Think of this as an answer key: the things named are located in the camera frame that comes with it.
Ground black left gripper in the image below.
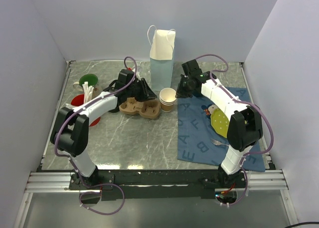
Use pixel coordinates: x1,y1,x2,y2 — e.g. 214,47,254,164
126,78,158,103

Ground brown pulp cup carrier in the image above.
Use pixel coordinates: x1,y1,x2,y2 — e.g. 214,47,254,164
119,97,160,119

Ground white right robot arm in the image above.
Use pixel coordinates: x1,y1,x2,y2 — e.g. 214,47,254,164
176,59,263,188

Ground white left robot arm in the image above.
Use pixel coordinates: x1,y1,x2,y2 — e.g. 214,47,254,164
50,69,157,189

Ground stacked brown paper cups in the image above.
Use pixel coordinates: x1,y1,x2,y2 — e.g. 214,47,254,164
159,88,177,112

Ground green polka dot plate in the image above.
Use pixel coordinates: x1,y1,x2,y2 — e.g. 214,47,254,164
210,108,229,138

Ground light blue paper bag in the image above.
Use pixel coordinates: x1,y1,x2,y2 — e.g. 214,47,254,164
147,25,176,91

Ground white mug green inside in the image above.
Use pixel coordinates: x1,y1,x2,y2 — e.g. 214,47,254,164
72,74,102,98

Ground blue letter print cloth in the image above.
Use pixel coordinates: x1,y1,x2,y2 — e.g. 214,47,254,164
176,86,266,173

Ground white wrapped straws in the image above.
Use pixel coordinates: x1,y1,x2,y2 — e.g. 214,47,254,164
82,81,94,103

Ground silver fork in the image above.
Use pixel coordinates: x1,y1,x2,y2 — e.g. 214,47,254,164
211,139,229,147

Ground red cup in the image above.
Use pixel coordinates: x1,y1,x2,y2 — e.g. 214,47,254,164
70,94,102,127

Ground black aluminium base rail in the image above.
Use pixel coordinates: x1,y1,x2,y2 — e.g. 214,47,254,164
24,169,290,201

